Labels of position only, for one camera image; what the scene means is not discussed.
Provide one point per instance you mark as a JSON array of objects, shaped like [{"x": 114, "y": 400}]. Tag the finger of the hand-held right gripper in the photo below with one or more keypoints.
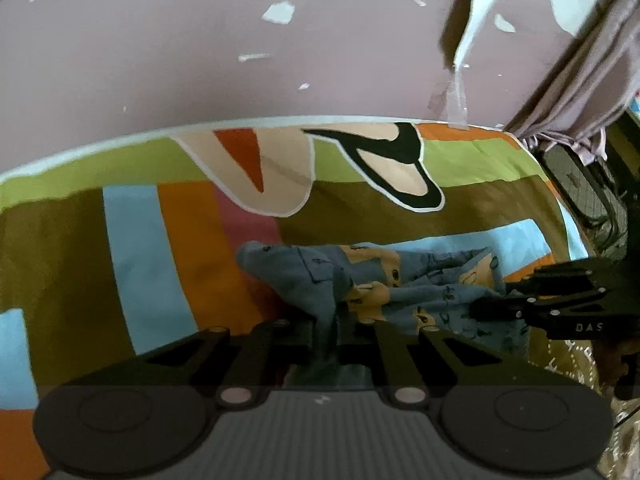
[
  {"x": 545, "y": 275},
  {"x": 500, "y": 307}
]

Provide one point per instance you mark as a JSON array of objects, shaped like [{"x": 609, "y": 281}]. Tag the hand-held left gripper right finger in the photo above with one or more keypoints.
[{"x": 367, "y": 345}]

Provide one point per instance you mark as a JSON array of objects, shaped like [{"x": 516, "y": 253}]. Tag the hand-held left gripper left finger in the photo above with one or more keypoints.
[{"x": 292, "y": 342}]

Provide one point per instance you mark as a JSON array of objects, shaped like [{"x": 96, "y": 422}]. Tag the blue printed pants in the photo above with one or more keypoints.
[{"x": 300, "y": 270}]

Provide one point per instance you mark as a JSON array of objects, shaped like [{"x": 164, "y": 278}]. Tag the person's right hand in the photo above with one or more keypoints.
[{"x": 607, "y": 362}]

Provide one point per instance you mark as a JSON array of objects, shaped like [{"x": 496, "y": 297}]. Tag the dark grey quilted bag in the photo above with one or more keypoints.
[{"x": 580, "y": 185}]

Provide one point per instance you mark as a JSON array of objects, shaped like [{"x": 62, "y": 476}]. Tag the colourful printed blanket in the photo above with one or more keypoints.
[{"x": 190, "y": 270}]

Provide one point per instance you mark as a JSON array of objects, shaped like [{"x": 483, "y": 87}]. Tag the lilac curtain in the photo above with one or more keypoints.
[{"x": 585, "y": 80}]

